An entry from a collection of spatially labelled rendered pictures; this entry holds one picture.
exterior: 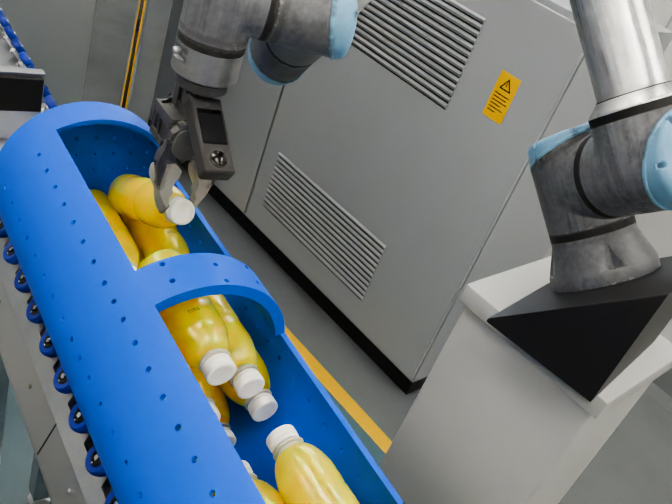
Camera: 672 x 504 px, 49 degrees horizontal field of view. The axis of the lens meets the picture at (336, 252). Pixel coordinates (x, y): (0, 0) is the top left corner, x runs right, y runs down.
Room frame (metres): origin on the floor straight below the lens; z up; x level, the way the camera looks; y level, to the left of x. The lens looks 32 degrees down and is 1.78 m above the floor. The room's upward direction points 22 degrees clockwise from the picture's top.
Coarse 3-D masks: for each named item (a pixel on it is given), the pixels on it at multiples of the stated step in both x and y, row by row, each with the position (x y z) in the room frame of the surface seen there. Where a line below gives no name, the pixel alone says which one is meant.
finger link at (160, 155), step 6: (168, 144) 0.87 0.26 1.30; (162, 150) 0.87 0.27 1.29; (168, 150) 0.88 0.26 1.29; (156, 156) 0.88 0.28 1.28; (162, 156) 0.87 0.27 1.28; (168, 156) 0.88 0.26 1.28; (174, 156) 0.88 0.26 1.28; (156, 162) 0.88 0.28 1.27; (162, 162) 0.87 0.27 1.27; (168, 162) 0.88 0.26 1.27; (174, 162) 0.89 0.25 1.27; (156, 168) 0.87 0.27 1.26; (162, 168) 0.87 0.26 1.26; (156, 174) 0.87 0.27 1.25; (162, 174) 0.88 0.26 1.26; (156, 180) 0.87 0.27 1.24
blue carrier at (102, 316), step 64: (64, 128) 0.96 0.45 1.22; (128, 128) 1.08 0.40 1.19; (0, 192) 0.90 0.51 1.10; (64, 192) 0.83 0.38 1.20; (64, 256) 0.74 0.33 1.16; (192, 256) 0.75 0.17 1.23; (64, 320) 0.68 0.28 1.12; (128, 320) 0.64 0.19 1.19; (256, 320) 0.85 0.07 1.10; (128, 384) 0.58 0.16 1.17; (192, 384) 0.57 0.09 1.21; (320, 384) 0.73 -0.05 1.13; (128, 448) 0.52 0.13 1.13; (192, 448) 0.50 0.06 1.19; (256, 448) 0.72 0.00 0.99; (320, 448) 0.70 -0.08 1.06
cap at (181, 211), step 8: (176, 200) 0.90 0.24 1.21; (184, 200) 0.90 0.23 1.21; (168, 208) 0.89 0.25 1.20; (176, 208) 0.89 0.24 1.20; (184, 208) 0.90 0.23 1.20; (192, 208) 0.91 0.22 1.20; (168, 216) 0.89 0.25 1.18; (176, 216) 0.89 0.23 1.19; (184, 216) 0.90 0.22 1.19; (192, 216) 0.90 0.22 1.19; (184, 224) 0.89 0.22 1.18
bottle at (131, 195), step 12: (120, 180) 1.00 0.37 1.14; (132, 180) 0.98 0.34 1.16; (144, 180) 0.97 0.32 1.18; (108, 192) 1.00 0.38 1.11; (120, 192) 0.97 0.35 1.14; (132, 192) 0.95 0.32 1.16; (144, 192) 0.93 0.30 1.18; (180, 192) 0.94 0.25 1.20; (120, 204) 0.96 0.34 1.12; (132, 204) 0.93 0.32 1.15; (144, 204) 0.91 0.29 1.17; (132, 216) 0.94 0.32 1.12; (144, 216) 0.91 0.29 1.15; (156, 216) 0.90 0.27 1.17
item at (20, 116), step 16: (0, 80) 1.29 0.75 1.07; (16, 80) 1.31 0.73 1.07; (32, 80) 1.33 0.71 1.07; (0, 96) 1.29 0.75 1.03; (16, 96) 1.31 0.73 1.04; (32, 96) 1.33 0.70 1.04; (0, 112) 1.31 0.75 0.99; (16, 112) 1.33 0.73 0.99; (32, 112) 1.35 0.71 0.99; (0, 128) 1.31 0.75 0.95; (16, 128) 1.33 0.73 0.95
